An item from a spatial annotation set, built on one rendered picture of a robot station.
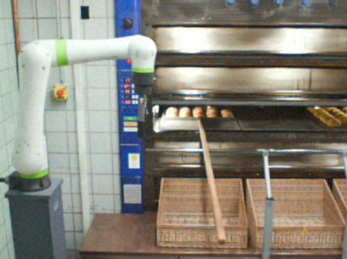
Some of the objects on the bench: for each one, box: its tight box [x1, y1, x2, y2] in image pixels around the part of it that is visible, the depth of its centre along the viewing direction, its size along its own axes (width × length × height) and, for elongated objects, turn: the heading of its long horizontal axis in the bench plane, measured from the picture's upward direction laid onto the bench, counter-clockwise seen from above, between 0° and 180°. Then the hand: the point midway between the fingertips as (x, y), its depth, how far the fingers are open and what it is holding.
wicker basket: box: [156, 177, 249, 249], centre depth 280 cm, size 49×56×28 cm
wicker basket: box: [246, 178, 346, 249], centre depth 278 cm, size 49×56×28 cm
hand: (142, 130), depth 187 cm, fingers open, 13 cm apart
